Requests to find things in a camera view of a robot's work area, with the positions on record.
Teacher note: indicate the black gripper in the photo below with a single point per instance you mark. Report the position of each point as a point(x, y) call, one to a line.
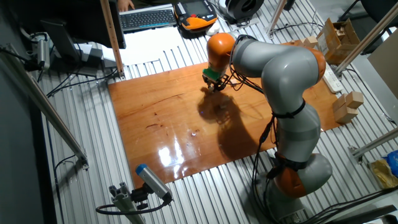
point(217, 83)

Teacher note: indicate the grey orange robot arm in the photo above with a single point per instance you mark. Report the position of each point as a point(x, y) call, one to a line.
point(286, 71)

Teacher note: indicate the person right hand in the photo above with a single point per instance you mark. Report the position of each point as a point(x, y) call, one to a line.
point(126, 4)

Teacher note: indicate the white computer mouse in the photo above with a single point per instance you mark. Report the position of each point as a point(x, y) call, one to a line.
point(213, 29)

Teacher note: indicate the orange black teach pendant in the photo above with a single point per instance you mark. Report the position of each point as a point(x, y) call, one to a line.
point(199, 22)

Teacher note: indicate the glossy wooden board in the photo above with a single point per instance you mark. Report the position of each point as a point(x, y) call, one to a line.
point(155, 124)

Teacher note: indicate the white paper sheets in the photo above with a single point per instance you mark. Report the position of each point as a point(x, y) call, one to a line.
point(146, 43)

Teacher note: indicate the black computer keyboard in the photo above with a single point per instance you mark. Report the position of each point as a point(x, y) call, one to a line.
point(147, 19)

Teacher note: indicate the large wooden block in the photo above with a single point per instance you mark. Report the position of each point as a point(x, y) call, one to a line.
point(345, 115)
point(354, 99)
point(339, 102)

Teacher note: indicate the open cardboard box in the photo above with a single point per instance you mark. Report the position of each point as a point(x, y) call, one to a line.
point(351, 35)

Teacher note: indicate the beige flat panel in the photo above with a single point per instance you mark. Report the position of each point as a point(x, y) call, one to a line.
point(385, 65)

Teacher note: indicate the black office chair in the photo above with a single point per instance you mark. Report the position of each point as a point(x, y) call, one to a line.
point(377, 7)

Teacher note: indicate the yellow plastic bag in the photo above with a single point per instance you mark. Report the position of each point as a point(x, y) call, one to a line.
point(384, 174)

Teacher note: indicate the blue plastic bag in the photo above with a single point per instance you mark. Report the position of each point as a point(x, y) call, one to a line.
point(394, 161)

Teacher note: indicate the black flat bar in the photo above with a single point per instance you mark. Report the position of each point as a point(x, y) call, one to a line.
point(363, 215)

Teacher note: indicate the grey fan base plate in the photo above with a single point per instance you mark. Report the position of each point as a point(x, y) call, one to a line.
point(248, 25)

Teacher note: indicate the tan frame post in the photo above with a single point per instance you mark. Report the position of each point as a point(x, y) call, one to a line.
point(367, 39)
point(276, 15)
point(113, 40)

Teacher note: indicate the silver camera with blue end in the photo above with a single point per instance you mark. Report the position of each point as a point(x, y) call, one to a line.
point(152, 180)

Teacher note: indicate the aluminium profile camera stand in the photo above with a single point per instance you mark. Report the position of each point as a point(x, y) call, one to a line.
point(124, 202)

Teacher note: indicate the long aluminium frame beam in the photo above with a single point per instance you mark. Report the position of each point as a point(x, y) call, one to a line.
point(46, 109)

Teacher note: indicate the short aluminium frame beam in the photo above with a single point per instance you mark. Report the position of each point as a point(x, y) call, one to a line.
point(376, 142)

